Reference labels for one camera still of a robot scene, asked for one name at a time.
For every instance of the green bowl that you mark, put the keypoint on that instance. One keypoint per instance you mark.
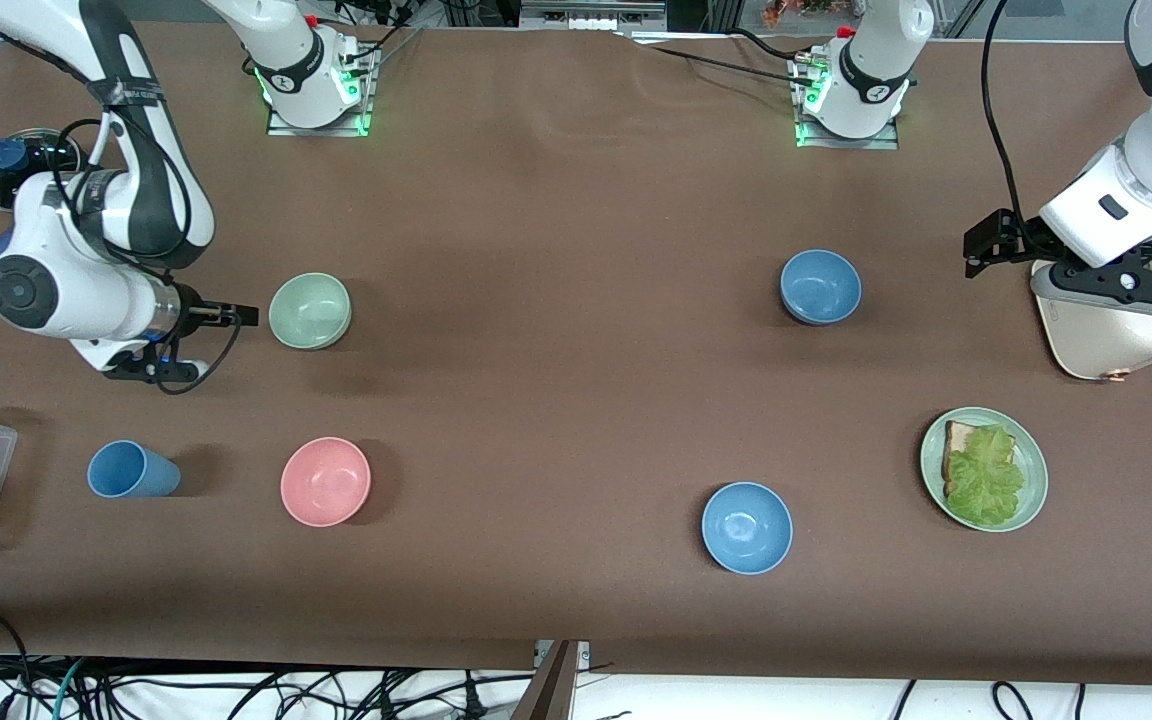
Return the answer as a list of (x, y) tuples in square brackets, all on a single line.
[(310, 311)]

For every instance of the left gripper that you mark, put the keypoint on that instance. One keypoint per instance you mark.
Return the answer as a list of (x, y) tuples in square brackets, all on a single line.
[(1020, 238)]

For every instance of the bread slice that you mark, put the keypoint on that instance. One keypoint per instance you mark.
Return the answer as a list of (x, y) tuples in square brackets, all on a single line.
[(958, 438)]

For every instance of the pink bowl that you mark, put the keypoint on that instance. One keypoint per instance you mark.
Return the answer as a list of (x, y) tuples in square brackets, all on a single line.
[(326, 482)]

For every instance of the green plate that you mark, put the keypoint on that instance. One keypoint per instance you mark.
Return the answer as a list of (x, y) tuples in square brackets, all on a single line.
[(1034, 475)]

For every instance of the glass lid blue knob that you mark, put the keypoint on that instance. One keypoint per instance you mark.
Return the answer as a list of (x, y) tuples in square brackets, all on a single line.
[(26, 170)]

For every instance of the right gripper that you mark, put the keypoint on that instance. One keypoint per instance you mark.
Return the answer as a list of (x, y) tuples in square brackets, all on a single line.
[(193, 311)]

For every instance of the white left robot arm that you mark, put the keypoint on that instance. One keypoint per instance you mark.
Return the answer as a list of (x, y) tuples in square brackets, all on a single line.
[(881, 60)]

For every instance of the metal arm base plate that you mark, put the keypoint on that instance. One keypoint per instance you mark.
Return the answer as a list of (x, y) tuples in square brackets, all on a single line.
[(891, 140), (356, 118)]

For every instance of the aluminium frame rail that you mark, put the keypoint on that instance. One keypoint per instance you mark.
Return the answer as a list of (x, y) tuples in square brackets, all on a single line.
[(586, 15)]

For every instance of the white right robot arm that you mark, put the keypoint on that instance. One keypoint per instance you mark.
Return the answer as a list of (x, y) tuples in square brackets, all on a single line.
[(86, 300)]

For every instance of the blue bowl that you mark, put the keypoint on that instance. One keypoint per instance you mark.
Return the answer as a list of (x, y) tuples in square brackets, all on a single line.
[(820, 287), (747, 528)]

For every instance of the cream toaster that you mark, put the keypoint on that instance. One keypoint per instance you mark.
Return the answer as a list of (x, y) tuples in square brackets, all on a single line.
[(1106, 340)]

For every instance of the green lettuce leaf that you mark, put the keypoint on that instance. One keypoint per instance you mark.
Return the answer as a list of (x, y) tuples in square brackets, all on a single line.
[(986, 480)]

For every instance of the brown table cover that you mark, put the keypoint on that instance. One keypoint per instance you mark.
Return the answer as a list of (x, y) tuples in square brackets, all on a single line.
[(576, 400)]

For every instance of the blue cup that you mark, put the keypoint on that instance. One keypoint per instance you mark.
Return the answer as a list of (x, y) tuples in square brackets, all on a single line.
[(131, 470)]

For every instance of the dark wooden beam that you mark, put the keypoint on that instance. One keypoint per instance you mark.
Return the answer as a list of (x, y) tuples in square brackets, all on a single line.
[(551, 690)]

